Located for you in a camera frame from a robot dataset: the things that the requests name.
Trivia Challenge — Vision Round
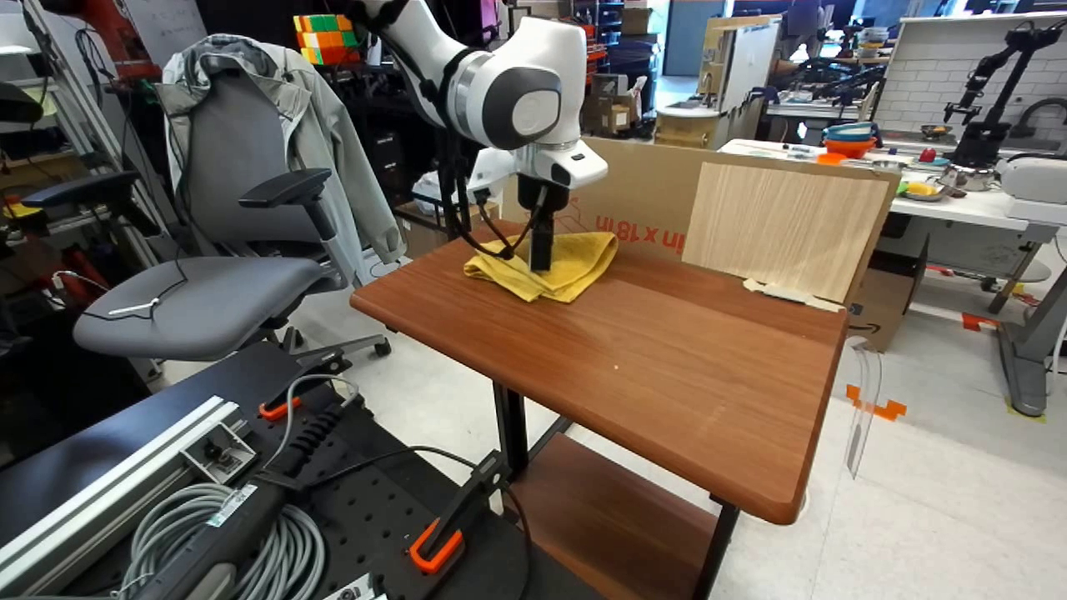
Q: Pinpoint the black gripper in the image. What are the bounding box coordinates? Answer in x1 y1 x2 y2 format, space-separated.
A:
514 174 575 276

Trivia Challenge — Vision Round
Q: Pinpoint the yellow towel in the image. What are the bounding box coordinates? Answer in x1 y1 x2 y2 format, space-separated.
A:
459 228 619 308

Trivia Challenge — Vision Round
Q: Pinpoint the cardboard box red print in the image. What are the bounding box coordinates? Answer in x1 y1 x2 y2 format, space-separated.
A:
504 132 737 267

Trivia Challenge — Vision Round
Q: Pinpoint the black table leg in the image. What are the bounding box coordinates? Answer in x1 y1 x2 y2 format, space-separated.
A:
489 380 533 484
692 496 743 600

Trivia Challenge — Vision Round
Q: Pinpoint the grey jacket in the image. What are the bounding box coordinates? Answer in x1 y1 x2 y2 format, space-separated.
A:
162 29 412 286

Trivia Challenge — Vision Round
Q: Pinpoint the light wooden panel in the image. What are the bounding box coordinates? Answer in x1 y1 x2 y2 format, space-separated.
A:
676 152 901 317

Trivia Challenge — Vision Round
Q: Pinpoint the brown wooden table shelf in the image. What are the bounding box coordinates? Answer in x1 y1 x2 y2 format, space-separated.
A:
504 431 727 600

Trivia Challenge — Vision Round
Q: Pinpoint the black corrugated conduit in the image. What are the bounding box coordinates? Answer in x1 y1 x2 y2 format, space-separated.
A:
165 393 368 600

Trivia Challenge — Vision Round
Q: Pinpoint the black breadboard platform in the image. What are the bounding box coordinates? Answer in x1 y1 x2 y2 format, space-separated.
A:
0 336 541 600

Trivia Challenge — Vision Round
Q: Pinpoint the multicoloured block cube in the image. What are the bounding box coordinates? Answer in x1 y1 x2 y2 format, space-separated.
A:
289 11 368 73

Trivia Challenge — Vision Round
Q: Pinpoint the orange and blue bowl stack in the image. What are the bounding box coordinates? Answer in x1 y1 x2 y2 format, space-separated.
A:
821 119 883 160

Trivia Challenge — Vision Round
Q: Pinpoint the small plain cardboard box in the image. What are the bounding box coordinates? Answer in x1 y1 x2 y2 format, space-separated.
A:
847 234 933 356

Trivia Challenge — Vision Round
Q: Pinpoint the grey office chair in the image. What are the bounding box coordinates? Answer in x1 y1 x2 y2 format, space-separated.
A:
19 42 394 388

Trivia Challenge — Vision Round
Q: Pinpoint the orange floor tape marker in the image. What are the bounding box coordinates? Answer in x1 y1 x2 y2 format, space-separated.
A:
841 380 910 428

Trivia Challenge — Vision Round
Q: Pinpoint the white perforated board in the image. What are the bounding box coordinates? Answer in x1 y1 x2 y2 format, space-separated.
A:
870 11 1067 143

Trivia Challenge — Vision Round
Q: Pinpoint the white workbench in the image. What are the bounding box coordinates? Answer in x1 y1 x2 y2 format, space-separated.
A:
717 132 1067 237

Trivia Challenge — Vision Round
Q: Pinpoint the grey workbench leg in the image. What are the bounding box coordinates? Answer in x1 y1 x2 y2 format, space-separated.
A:
990 228 1067 419

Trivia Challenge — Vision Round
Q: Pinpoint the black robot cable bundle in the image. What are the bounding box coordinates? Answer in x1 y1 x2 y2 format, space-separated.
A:
434 63 526 267

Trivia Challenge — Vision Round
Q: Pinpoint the black clamp orange handle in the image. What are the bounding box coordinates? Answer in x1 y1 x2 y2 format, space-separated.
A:
253 380 343 433
403 448 512 579

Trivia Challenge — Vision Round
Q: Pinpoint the grey cable coil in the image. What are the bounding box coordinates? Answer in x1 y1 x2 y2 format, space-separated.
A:
109 370 343 600

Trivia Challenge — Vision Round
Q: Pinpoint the aluminium profile rail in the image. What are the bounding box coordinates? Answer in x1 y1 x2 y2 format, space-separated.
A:
0 393 262 600

